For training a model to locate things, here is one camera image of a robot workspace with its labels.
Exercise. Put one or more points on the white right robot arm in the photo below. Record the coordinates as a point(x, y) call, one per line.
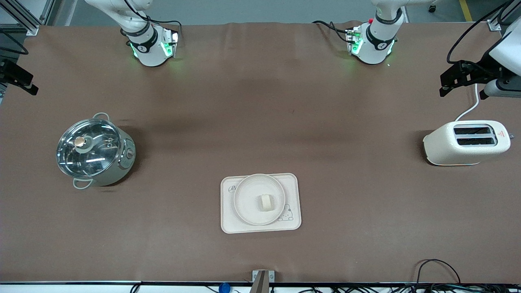
point(148, 49)

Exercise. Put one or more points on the cream round plate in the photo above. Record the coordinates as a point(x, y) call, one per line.
point(248, 203)

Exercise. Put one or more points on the blue round cap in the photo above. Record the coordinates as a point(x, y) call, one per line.
point(224, 288)

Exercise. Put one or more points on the black caster wheel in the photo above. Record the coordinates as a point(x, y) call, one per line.
point(432, 7)

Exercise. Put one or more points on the brown camera post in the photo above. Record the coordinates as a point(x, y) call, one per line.
point(260, 283)

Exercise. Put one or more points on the pale green electric pot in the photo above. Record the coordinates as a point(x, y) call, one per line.
point(122, 162)

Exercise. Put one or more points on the aluminium frame profile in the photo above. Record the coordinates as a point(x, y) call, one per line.
point(498, 20)
point(24, 18)

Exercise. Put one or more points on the glass pot lid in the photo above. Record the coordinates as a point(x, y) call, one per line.
point(87, 148)

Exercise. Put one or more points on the brown table cover mat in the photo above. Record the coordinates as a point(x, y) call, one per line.
point(325, 122)

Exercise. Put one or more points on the white steamed bun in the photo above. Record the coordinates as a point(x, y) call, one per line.
point(265, 202)

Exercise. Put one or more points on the cream two-slot toaster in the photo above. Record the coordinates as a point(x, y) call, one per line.
point(447, 150)

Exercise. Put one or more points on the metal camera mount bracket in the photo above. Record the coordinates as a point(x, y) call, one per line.
point(272, 276)

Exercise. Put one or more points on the cream rabbit print tray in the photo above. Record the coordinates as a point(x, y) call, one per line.
point(293, 183)

